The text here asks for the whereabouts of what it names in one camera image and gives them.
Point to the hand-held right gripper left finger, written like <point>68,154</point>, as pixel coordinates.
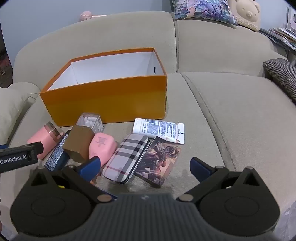
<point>91,166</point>

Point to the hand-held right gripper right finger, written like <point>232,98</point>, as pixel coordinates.
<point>200,168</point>

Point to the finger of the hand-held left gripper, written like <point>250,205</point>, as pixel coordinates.
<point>37,148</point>

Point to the pink cup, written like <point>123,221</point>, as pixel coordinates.
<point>44,139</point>

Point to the pink case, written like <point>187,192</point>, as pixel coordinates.
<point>103,146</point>

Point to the brown cardboard box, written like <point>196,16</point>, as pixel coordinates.
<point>77,141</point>

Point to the plaid case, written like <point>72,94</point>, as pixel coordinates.
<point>127,155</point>

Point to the clear plastic box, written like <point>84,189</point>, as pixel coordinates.
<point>92,121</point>

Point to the orange cardboard box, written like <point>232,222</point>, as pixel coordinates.
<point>104,102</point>

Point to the beige throw pillow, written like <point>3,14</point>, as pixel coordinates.
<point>11,115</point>

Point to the illustrated card box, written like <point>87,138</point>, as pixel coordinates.
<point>159,160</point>

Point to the white printed tube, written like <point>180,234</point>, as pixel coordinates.
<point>159,129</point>

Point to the beige sofa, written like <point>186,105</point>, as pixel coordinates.
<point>231,115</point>

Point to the grey woven cushion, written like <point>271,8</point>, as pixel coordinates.
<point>282,74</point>

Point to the stack of magazines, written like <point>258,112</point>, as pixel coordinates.
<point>282,34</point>

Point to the printed cushion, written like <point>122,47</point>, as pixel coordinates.
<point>203,9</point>

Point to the beige bear cushion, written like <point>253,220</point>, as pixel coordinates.
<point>245,11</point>

